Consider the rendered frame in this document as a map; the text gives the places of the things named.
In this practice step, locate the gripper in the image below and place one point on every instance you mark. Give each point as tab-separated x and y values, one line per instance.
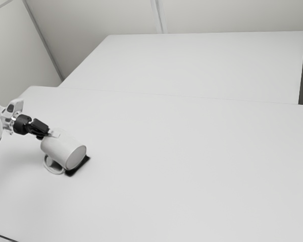
20	124

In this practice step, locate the white mug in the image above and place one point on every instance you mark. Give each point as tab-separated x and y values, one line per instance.
61	151

